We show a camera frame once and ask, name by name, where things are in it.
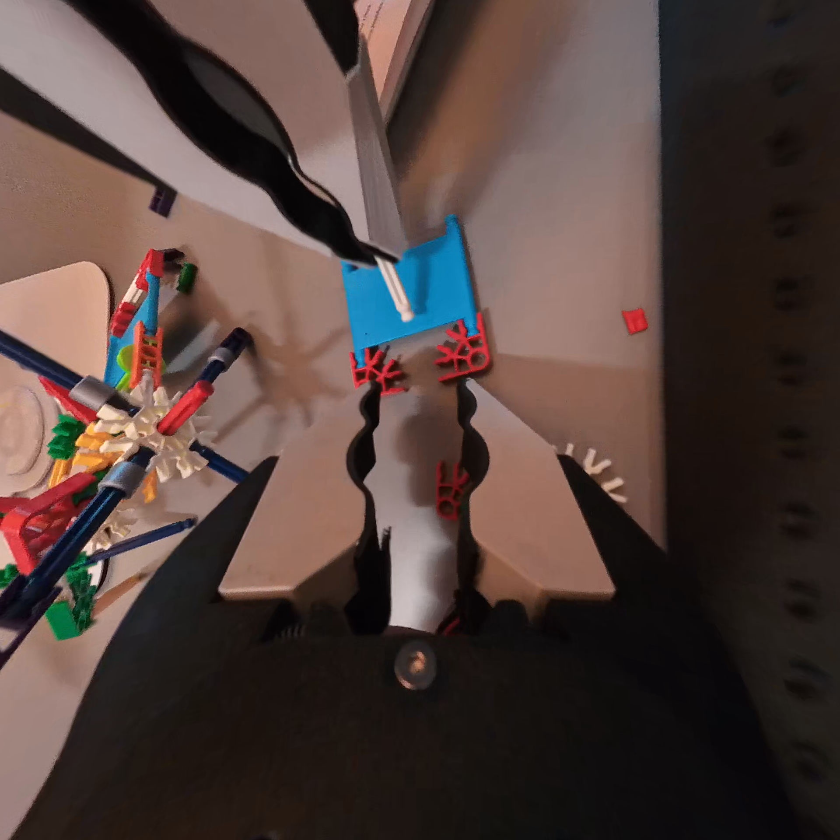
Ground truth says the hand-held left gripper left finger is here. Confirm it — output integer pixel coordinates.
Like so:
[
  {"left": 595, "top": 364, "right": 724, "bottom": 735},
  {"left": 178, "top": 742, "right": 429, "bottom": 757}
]
[{"left": 218, "top": 381, "right": 395, "bottom": 634}]

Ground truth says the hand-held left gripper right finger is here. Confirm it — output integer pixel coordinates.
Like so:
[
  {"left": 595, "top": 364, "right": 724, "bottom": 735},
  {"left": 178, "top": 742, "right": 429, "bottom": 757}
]
[{"left": 451, "top": 378, "right": 619, "bottom": 634}]

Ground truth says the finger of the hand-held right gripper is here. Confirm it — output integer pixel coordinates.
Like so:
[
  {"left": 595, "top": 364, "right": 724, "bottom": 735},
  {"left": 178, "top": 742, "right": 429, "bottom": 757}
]
[
  {"left": 147, "top": 0, "right": 409, "bottom": 265},
  {"left": 0, "top": 0, "right": 352, "bottom": 265}
]

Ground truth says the white toy rod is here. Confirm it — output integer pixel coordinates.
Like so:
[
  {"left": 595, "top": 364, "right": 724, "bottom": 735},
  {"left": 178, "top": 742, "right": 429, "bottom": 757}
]
[{"left": 375, "top": 255, "right": 416, "bottom": 324}]

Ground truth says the blue toy panel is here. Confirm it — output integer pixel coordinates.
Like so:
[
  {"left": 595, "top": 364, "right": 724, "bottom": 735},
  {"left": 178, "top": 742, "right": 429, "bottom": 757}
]
[{"left": 340, "top": 214, "right": 478, "bottom": 357}]

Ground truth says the white snowflake toy connector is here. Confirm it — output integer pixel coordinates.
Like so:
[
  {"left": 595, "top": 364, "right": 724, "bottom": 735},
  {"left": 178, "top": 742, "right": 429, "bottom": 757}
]
[{"left": 553, "top": 441, "right": 630, "bottom": 505}]

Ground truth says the colourful toy windmill model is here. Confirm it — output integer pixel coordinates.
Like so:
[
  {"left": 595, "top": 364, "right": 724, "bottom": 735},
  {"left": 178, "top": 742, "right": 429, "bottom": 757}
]
[{"left": 0, "top": 246, "right": 253, "bottom": 667}]

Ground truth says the white document stand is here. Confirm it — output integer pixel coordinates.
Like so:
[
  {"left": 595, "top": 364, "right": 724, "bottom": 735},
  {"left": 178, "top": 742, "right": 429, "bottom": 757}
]
[{"left": 0, "top": 261, "right": 155, "bottom": 614}]

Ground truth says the black perforated board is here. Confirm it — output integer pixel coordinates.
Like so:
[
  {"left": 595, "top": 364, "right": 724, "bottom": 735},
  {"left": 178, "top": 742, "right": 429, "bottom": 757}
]
[{"left": 658, "top": 0, "right": 840, "bottom": 840}]

